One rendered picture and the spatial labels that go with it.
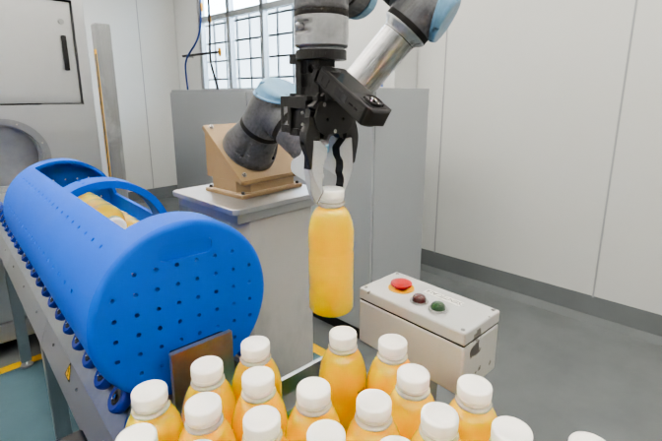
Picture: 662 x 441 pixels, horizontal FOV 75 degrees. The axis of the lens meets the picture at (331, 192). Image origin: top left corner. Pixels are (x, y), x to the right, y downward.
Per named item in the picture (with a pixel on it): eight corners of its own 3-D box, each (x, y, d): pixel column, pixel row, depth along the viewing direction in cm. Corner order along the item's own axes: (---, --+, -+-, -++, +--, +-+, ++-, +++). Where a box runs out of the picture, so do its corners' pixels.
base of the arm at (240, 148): (263, 134, 130) (277, 109, 124) (280, 171, 122) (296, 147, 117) (216, 129, 120) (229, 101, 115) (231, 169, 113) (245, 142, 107)
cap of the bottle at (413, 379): (407, 400, 50) (408, 386, 50) (390, 379, 54) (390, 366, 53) (435, 391, 51) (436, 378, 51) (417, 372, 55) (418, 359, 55)
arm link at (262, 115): (261, 105, 121) (282, 66, 113) (295, 138, 119) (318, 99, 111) (231, 114, 112) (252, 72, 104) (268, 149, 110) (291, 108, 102)
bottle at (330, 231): (341, 323, 63) (341, 207, 59) (300, 312, 66) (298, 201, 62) (360, 303, 69) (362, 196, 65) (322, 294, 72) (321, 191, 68)
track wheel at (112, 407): (137, 379, 68) (126, 377, 67) (131, 410, 65) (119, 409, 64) (120, 387, 70) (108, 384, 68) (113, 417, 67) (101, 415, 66)
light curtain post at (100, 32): (144, 376, 223) (105, 26, 185) (148, 381, 219) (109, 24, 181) (131, 381, 219) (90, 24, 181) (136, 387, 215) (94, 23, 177)
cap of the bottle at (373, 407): (363, 397, 50) (364, 384, 50) (395, 408, 49) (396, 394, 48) (350, 419, 47) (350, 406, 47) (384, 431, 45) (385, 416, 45)
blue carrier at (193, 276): (115, 240, 143) (108, 155, 137) (266, 356, 80) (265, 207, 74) (9, 260, 124) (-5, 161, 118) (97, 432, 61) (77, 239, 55)
